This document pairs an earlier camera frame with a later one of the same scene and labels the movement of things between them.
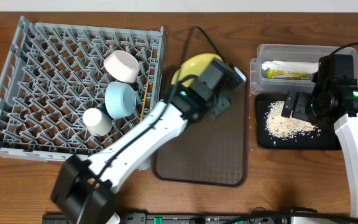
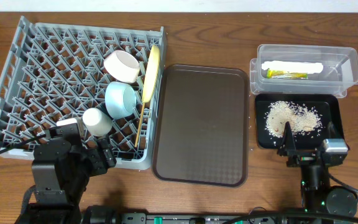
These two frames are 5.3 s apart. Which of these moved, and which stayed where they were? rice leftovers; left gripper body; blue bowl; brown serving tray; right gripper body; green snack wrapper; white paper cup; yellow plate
Moved: yellow plate; right gripper body; left gripper body
Stayed: rice leftovers; green snack wrapper; blue bowl; brown serving tray; white paper cup
